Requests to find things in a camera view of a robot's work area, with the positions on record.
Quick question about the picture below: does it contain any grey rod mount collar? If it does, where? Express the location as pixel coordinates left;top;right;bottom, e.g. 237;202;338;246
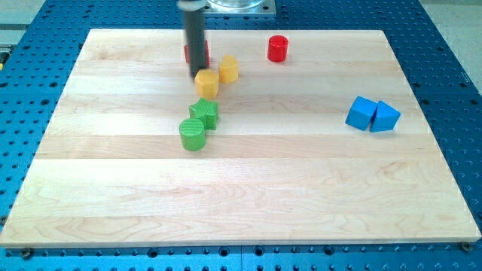
177;0;206;11

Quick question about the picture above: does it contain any red block behind rod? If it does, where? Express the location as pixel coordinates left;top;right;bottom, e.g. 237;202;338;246
183;40;210;67

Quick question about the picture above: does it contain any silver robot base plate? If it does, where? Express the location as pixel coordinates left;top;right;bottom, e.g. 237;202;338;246
203;0;276;18

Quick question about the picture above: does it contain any green cylinder block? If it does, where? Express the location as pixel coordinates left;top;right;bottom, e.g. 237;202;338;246
179;118;206;151

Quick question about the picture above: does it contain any blue cube block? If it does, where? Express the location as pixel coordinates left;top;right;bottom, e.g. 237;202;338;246
345;96;377;131

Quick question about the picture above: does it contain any yellow hexagon block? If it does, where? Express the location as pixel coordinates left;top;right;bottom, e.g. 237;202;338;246
194;69;219;99

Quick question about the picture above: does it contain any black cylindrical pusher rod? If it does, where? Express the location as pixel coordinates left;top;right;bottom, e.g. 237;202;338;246
183;8;207;78

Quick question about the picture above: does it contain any blue triangular prism block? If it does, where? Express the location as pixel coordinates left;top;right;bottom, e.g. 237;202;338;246
370;100;401;132

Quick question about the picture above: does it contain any red cylinder block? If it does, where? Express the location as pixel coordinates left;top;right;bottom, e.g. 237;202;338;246
267;35;289;62

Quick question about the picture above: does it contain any green star block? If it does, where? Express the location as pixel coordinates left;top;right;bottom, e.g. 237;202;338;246
189;98;218;130

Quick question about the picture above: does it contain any light wooden board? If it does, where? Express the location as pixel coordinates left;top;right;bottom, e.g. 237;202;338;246
1;29;480;248

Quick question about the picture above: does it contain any yellow heart block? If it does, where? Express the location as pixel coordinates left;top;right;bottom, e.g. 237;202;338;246
218;55;239;84

